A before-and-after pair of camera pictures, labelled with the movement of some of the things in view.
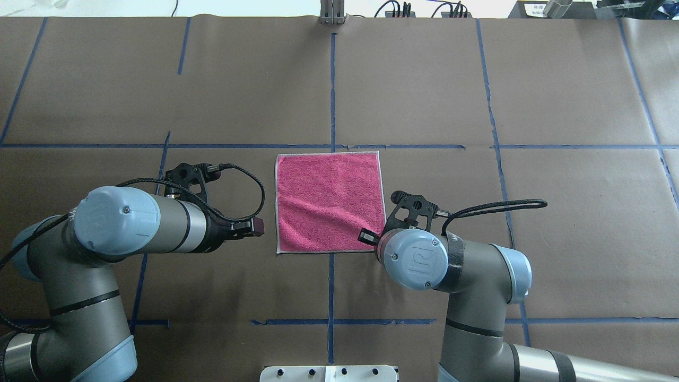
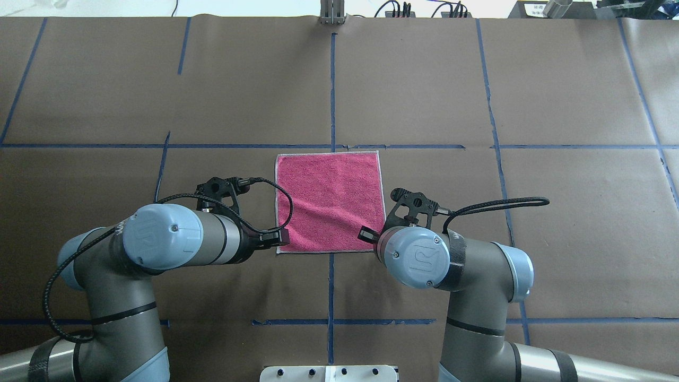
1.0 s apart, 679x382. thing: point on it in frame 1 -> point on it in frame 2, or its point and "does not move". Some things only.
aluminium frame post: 332,12 does not move
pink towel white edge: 323,200 does not move
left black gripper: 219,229 -> 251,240
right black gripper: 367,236 does not move
